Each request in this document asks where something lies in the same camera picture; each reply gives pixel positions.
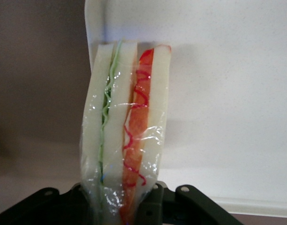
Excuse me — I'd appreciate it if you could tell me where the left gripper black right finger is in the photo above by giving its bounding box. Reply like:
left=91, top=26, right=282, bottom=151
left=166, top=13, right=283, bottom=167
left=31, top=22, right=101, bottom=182
left=137, top=182, right=246, bottom=225

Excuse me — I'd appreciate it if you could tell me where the triangle sandwich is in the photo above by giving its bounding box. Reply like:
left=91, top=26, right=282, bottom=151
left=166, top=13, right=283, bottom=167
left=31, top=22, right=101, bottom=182
left=79, top=38, right=172, bottom=225

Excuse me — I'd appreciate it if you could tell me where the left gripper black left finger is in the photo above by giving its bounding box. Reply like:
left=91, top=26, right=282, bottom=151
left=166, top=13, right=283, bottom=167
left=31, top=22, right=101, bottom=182
left=0, top=184, right=98, bottom=225

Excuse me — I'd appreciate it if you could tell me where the beige plastic tray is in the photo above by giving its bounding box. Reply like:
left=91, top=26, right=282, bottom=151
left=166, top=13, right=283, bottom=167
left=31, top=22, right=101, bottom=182
left=83, top=0, right=287, bottom=216

